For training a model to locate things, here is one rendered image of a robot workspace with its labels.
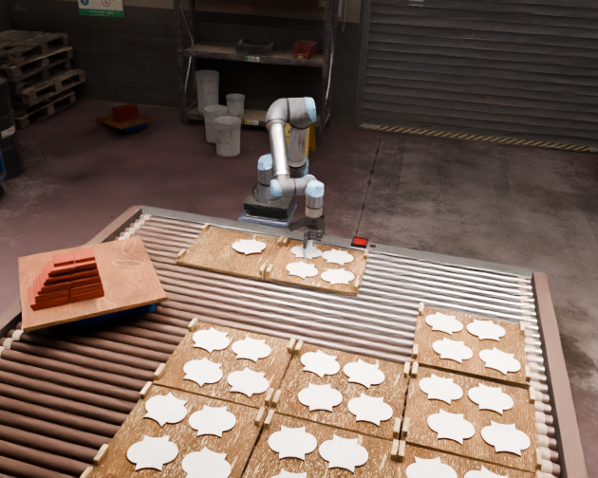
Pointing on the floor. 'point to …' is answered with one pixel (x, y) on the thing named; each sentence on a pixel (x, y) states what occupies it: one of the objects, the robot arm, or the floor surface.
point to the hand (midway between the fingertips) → (306, 251)
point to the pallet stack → (34, 72)
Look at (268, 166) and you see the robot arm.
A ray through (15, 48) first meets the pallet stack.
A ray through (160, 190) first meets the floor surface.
